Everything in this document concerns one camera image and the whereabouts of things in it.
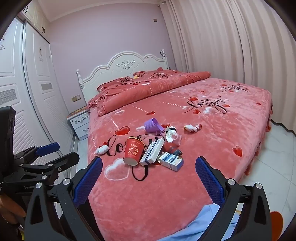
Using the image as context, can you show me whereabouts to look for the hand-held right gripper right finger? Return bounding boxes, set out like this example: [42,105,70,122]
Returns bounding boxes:
[195,156,272,241]

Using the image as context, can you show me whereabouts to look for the person's left hand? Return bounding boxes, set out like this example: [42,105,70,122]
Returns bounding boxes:
[0,193,26,224]

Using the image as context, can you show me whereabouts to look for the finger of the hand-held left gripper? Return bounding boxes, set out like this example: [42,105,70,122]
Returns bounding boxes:
[14,152,80,179]
[14,142,60,165]

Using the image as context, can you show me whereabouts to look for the red paper cup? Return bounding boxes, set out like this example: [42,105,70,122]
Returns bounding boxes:
[122,137,146,166]

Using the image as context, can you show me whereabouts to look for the white nightstand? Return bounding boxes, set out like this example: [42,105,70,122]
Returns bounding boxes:
[67,107,90,141]

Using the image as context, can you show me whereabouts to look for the red folded quilt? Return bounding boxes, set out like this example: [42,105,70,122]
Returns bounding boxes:
[87,67,212,116]

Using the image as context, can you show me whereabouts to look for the white bed headboard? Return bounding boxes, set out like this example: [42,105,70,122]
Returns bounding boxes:
[76,49,168,105]

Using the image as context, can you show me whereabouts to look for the long white blue box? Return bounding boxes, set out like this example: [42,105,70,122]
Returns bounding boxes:
[139,138,165,166]

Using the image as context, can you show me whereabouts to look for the short blue white box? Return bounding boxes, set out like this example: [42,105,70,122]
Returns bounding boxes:
[157,152,184,172]

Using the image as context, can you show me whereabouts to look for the red blue toy figure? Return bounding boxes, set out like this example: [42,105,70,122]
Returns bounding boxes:
[162,143,183,157]

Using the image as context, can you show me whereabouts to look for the pink pleated curtain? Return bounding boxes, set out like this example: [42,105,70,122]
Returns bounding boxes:
[161,0,296,135]

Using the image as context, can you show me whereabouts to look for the white tissue wad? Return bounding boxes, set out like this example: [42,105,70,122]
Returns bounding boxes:
[165,126,182,145]

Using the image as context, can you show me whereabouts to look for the red printed pillow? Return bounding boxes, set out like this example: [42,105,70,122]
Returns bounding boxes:
[96,78,134,92]

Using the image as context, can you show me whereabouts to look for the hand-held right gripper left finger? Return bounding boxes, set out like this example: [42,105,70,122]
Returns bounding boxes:
[23,156,103,241]

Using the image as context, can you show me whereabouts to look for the light blue trousers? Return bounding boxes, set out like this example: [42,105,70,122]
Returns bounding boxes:
[180,204,241,241]

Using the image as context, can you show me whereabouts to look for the purple ribbed cup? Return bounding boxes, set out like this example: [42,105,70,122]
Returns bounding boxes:
[144,118,168,136]

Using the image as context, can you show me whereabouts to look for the white wardrobe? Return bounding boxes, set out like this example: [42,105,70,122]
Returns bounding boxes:
[0,0,79,167]

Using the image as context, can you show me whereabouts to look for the pink heart printed blanket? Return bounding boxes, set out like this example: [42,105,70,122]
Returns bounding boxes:
[87,77,273,241]

